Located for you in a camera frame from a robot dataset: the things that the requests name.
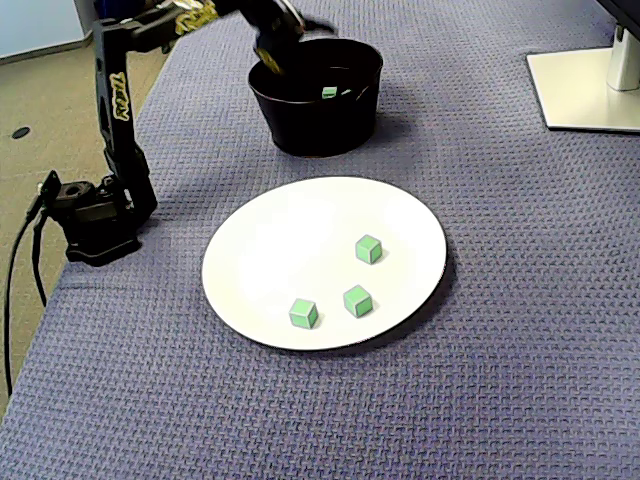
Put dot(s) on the green foam cube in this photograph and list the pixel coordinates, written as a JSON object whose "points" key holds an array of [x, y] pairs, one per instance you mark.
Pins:
{"points": [[303, 313], [357, 301], [368, 250], [328, 92]]}

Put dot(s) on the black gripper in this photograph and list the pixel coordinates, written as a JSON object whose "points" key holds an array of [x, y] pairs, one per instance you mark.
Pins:
{"points": [[270, 49]]}

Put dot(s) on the blue waffle cloth mat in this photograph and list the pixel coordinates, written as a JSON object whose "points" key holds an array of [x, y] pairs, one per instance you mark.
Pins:
{"points": [[450, 400]]}

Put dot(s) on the black bucket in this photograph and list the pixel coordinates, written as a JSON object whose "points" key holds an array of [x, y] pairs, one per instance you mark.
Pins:
{"points": [[320, 125]]}

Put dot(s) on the black monitor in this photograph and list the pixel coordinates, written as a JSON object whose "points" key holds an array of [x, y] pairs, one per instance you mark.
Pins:
{"points": [[630, 7]]}

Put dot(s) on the black robot arm with stickers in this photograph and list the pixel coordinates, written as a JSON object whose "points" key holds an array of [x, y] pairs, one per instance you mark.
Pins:
{"points": [[117, 125]]}

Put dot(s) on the white monitor stand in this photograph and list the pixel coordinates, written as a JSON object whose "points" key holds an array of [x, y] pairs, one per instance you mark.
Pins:
{"points": [[575, 85]]}

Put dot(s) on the white round plate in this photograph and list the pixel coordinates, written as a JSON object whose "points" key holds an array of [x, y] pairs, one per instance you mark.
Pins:
{"points": [[275, 250]]}

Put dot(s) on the black floor disc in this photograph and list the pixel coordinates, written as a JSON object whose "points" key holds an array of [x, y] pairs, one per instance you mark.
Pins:
{"points": [[20, 133]]}

